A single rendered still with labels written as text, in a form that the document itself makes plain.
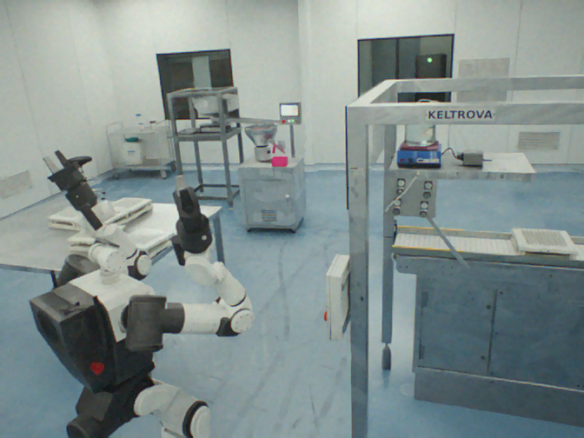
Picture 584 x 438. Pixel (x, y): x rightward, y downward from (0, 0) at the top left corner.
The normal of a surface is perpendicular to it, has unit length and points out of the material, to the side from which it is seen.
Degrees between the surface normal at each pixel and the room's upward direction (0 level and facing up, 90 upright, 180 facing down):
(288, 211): 90
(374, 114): 90
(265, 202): 90
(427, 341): 90
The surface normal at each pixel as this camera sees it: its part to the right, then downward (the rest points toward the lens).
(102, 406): -0.38, -0.43
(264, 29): -0.23, 0.34
